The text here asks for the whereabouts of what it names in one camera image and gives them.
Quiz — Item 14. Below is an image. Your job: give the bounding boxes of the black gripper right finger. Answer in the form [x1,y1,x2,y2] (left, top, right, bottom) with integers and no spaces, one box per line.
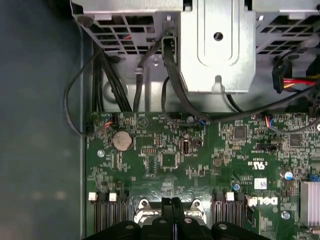
[172,196,262,240]

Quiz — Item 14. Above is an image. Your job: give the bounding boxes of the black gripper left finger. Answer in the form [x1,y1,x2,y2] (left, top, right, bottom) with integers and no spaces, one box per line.
[84,196,175,240]

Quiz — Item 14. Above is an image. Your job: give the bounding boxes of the metal socket cover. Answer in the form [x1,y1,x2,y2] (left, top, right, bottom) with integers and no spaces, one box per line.
[134,208,208,227]

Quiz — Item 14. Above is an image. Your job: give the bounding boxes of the RAM slot black clips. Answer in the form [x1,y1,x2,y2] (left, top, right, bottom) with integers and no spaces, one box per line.
[118,192,131,226]
[235,192,247,225]
[98,192,110,232]
[213,192,225,226]

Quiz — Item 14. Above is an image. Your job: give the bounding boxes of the green motherboard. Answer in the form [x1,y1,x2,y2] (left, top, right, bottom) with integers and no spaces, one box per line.
[84,111,320,240]

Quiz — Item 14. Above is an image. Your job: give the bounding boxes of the round coin battery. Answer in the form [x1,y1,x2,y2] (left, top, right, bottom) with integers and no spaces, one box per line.
[112,130,133,151]

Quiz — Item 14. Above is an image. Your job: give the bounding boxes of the silver chipset heatsink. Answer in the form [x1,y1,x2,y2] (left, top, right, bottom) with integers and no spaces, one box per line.
[299,181,320,227]

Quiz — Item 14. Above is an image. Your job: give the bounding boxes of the metal drive cage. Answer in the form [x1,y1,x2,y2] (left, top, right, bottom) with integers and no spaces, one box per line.
[70,0,320,114]

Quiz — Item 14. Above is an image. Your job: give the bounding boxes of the black PC case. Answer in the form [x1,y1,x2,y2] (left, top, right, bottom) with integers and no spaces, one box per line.
[0,0,320,240]

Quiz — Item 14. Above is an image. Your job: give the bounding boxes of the black cable bundle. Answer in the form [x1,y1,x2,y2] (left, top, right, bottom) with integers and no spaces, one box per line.
[91,48,133,113]

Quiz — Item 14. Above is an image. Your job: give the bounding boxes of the flat black wire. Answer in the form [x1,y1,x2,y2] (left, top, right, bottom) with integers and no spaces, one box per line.
[161,36,211,121]

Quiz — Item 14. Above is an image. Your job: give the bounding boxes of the thin black cable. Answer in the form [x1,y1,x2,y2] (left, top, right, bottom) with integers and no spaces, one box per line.
[63,46,106,138]

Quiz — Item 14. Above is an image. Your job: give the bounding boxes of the orange red power wires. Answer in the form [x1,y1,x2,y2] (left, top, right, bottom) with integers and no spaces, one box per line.
[271,61,320,95]

